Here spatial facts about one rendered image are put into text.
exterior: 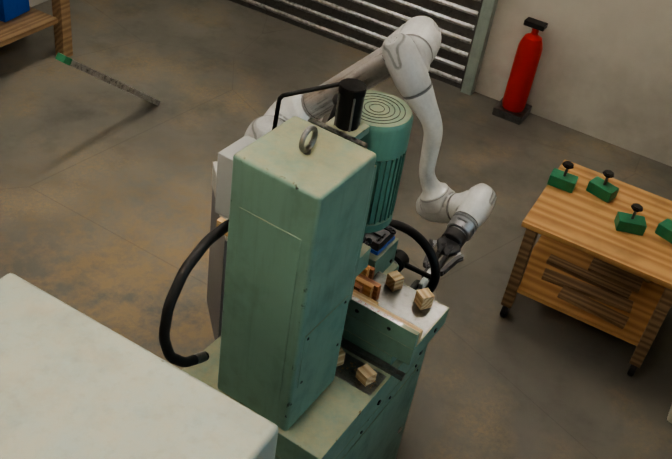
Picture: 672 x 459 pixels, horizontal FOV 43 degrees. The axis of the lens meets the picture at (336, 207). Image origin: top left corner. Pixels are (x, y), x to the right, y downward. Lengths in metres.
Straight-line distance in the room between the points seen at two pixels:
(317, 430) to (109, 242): 1.94
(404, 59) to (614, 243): 1.31
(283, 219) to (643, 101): 3.62
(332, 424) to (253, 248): 0.57
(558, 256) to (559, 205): 0.38
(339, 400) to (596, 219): 1.70
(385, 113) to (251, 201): 0.41
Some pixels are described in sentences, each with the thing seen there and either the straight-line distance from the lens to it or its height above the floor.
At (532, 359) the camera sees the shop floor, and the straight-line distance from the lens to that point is 3.65.
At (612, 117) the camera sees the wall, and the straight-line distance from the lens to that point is 5.20.
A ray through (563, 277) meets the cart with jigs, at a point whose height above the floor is 0.20.
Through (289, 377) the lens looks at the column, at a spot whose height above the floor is 1.00.
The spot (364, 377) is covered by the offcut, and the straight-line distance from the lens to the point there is 2.26.
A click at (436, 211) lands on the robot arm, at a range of 2.92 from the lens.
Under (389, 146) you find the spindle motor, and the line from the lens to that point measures 1.95.
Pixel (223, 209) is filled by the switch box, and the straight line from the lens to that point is 1.88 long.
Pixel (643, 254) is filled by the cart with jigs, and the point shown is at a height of 0.53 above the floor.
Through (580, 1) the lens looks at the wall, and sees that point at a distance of 5.01.
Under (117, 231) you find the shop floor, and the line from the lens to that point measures 3.93.
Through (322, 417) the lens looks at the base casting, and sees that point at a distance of 2.19.
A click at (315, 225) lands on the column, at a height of 1.45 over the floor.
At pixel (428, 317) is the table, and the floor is 0.90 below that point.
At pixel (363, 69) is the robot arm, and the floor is 1.18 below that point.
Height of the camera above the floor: 2.49
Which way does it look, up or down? 37 degrees down
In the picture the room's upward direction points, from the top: 9 degrees clockwise
